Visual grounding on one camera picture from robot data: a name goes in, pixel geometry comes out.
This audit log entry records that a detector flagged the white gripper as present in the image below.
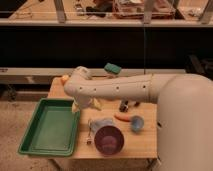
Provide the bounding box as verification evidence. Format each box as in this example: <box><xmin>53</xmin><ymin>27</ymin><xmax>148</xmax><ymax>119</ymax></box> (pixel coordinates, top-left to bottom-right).
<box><xmin>71</xmin><ymin>97</ymin><xmax>102</xmax><ymax>113</ymax></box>

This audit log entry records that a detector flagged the silver fork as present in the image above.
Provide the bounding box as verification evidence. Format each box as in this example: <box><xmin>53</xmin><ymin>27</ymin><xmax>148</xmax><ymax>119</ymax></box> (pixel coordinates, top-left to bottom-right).
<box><xmin>86</xmin><ymin>119</ymin><xmax>92</xmax><ymax>145</ymax></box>

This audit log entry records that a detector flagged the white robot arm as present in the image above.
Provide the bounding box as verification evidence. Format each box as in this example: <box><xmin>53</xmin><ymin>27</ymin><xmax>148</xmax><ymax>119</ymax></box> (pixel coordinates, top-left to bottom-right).
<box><xmin>64</xmin><ymin>66</ymin><xmax>213</xmax><ymax>171</ymax></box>

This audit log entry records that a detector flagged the purple bowl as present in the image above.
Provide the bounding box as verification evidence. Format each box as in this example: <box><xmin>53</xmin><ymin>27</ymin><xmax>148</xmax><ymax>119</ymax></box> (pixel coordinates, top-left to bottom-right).
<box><xmin>94</xmin><ymin>126</ymin><xmax>124</xmax><ymax>156</ymax></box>

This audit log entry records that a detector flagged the light blue cloth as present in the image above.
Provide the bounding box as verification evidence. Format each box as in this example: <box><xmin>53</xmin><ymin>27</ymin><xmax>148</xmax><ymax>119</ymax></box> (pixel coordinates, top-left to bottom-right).
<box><xmin>89</xmin><ymin>118</ymin><xmax>114</xmax><ymax>134</ymax></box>

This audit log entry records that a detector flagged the orange fruit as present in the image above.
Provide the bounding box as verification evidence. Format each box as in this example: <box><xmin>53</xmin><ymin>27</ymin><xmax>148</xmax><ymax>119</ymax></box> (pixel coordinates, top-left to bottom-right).
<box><xmin>61</xmin><ymin>75</ymin><xmax>69</xmax><ymax>85</ymax></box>

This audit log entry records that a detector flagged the orange carrot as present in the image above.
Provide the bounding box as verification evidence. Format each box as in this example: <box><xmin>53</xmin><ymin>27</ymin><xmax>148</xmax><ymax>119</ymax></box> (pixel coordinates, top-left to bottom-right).
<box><xmin>114</xmin><ymin>114</ymin><xmax>131</xmax><ymax>122</ymax></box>

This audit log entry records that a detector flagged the green plastic tray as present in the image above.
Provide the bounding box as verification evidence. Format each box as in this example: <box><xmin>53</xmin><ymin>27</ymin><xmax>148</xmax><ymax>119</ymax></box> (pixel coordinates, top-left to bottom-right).
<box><xmin>18</xmin><ymin>98</ymin><xmax>80</xmax><ymax>157</ymax></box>

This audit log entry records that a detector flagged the small dark toy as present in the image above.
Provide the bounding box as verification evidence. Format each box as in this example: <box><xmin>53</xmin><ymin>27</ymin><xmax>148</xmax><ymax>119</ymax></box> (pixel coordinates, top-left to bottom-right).
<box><xmin>119</xmin><ymin>100</ymin><xmax>128</xmax><ymax>112</ymax></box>

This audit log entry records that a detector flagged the wooden table board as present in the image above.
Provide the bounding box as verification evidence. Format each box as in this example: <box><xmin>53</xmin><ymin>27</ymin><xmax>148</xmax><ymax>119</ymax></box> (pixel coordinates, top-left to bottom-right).
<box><xmin>47</xmin><ymin>76</ymin><xmax>158</xmax><ymax>160</ymax></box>

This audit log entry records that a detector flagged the green sponge block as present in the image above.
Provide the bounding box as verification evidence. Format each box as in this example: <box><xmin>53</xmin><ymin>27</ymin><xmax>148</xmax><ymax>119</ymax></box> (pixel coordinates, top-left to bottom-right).
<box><xmin>104</xmin><ymin>63</ymin><xmax>122</xmax><ymax>74</ymax></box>

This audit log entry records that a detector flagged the dark eggplant piece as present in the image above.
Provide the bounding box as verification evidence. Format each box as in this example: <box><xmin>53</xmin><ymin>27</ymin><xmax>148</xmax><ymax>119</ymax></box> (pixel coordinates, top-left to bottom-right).
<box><xmin>133</xmin><ymin>102</ymin><xmax>141</xmax><ymax>107</ymax></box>

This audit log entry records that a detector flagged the small blue cup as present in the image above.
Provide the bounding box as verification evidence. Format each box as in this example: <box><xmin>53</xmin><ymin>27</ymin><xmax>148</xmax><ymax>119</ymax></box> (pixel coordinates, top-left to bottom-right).
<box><xmin>130</xmin><ymin>116</ymin><xmax>144</xmax><ymax>132</ymax></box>

